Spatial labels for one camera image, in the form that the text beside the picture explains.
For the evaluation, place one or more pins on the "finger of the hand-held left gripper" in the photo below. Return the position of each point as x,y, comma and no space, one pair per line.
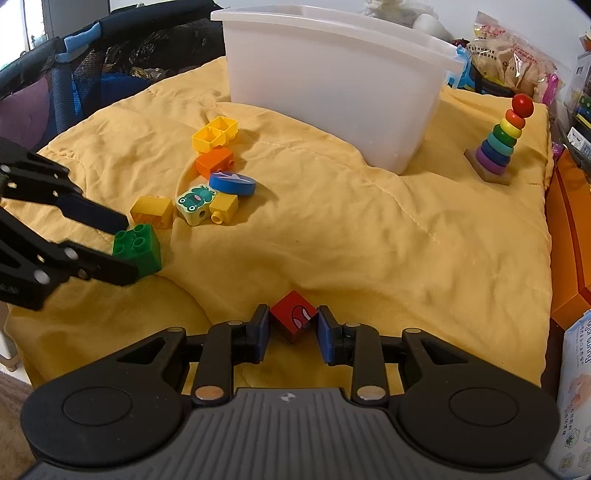
106,270
97,217

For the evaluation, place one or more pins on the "red cube with face print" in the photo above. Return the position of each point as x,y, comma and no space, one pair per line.
294,316

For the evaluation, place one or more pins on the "frog print block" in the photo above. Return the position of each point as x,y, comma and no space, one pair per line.
195,204

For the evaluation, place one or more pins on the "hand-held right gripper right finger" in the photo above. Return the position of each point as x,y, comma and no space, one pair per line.
325,334

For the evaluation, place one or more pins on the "white wipes pack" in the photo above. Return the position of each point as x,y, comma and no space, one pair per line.
575,397

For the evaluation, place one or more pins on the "white plastic bin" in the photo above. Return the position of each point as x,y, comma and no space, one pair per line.
332,92

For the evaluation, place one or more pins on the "clear bag of snacks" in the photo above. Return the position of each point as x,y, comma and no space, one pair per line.
508,60

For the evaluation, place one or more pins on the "orange storage box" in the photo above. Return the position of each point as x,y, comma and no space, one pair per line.
570,230

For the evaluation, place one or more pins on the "yellow blanket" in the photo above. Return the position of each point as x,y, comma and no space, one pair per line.
369,230

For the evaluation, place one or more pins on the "small yellow building block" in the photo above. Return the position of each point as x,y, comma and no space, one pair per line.
226,208

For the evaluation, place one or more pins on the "purple cloth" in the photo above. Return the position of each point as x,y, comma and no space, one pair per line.
25,110

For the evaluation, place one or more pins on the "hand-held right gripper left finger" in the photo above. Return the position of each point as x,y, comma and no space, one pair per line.
264,332

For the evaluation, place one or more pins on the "cluttered white shelf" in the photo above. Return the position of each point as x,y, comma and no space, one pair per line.
579,101

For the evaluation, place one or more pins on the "pink packet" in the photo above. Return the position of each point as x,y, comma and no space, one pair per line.
549,87

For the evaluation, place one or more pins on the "bright window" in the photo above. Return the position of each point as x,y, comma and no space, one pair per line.
33,23

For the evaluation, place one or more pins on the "green studded building block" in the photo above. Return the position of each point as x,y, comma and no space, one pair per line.
143,251

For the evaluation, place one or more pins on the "orange building block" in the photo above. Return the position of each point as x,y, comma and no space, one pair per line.
214,162

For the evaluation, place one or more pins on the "yellow hollow building block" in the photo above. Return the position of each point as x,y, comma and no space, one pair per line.
214,134

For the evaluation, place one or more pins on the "blue oval disc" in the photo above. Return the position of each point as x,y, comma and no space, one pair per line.
232,183

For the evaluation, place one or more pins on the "dark blue mesh playpen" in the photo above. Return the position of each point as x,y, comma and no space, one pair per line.
138,60

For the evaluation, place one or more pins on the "light blue toy package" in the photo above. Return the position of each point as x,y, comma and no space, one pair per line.
461,67

